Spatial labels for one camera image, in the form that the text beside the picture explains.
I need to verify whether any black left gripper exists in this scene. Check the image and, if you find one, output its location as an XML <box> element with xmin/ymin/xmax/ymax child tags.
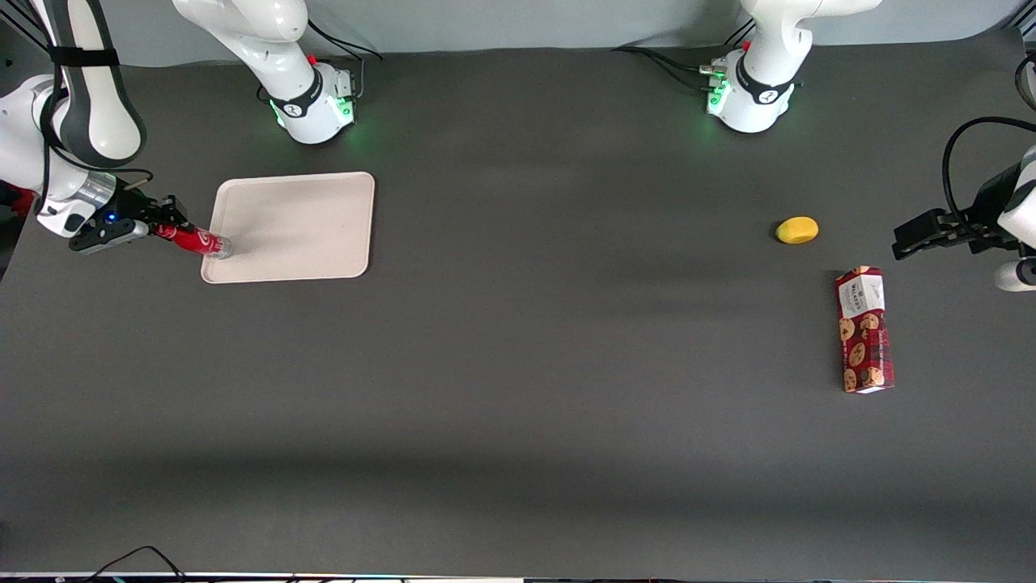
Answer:
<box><xmin>893</xmin><ymin>162</ymin><xmax>1022</xmax><ymax>261</ymax></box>

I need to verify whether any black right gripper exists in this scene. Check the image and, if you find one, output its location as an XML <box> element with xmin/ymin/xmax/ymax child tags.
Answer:
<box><xmin>104</xmin><ymin>188</ymin><xmax>193</xmax><ymax>234</ymax></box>

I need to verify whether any red aluminium coke bottle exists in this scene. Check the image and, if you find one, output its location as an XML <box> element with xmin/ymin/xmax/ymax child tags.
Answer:
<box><xmin>152</xmin><ymin>223</ymin><xmax>233</xmax><ymax>260</ymax></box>

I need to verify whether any white rectangular tray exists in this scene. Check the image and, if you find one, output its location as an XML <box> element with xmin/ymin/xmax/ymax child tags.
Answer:
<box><xmin>201</xmin><ymin>171</ymin><xmax>376</xmax><ymax>285</ymax></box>

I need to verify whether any red tartan cookie box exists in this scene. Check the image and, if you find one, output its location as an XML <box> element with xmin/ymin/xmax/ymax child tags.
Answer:
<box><xmin>834</xmin><ymin>266</ymin><xmax>897</xmax><ymax>395</ymax></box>

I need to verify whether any yellow lemon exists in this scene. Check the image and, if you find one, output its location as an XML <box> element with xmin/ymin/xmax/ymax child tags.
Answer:
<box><xmin>775</xmin><ymin>216</ymin><xmax>820</xmax><ymax>245</ymax></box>

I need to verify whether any small red object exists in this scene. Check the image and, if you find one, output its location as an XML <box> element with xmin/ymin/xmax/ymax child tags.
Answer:
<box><xmin>0</xmin><ymin>182</ymin><xmax>40</xmax><ymax>218</ymax></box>

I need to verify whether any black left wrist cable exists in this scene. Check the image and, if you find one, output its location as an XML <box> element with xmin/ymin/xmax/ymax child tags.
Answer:
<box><xmin>941</xmin><ymin>117</ymin><xmax>1036</xmax><ymax>240</ymax></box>

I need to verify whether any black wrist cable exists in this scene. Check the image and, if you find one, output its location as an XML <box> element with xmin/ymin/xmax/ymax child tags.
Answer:
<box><xmin>941</xmin><ymin>117</ymin><xmax>1036</xmax><ymax>240</ymax></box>
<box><xmin>39</xmin><ymin>85</ymin><xmax>156</xmax><ymax>195</ymax></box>

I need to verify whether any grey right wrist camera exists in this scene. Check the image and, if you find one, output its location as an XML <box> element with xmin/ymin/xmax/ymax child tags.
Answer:
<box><xmin>69</xmin><ymin>219</ymin><xmax>152</xmax><ymax>254</ymax></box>

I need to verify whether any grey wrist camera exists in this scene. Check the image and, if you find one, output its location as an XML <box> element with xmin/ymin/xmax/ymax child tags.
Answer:
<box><xmin>994</xmin><ymin>257</ymin><xmax>1036</xmax><ymax>292</ymax></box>
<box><xmin>69</xmin><ymin>219</ymin><xmax>152</xmax><ymax>254</ymax></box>

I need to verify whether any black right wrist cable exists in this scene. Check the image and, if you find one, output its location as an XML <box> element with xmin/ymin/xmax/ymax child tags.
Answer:
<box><xmin>39</xmin><ymin>85</ymin><xmax>156</xmax><ymax>195</ymax></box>

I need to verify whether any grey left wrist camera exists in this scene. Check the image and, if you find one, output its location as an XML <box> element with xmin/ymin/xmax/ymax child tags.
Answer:
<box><xmin>994</xmin><ymin>257</ymin><xmax>1036</xmax><ymax>292</ymax></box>

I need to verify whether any black looped cable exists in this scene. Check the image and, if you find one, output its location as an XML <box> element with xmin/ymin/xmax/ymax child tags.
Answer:
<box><xmin>1015</xmin><ymin>50</ymin><xmax>1036</xmax><ymax>113</ymax></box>

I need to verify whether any black right base cable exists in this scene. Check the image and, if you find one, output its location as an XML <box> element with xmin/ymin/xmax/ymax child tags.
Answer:
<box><xmin>306</xmin><ymin>18</ymin><xmax>383</xmax><ymax>102</ymax></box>

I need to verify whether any black base cable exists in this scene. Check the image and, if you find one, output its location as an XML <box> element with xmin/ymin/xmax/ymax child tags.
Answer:
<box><xmin>611</xmin><ymin>45</ymin><xmax>729</xmax><ymax>91</ymax></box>
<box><xmin>306</xmin><ymin>18</ymin><xmax>383</xmax><ymax>102</ymax></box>

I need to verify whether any thin black cable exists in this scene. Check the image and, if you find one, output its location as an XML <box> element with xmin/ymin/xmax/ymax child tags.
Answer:
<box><xmin>81</xmin><ymin>546</ymin><xmax>189</xmax><ymax>583</ymax></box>

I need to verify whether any black left base cable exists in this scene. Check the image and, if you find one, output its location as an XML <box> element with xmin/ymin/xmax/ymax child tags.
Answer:
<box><xmin>611</xmin><ymin>45</ymin><xmax>729</xmax><ymax>91</ymax></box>

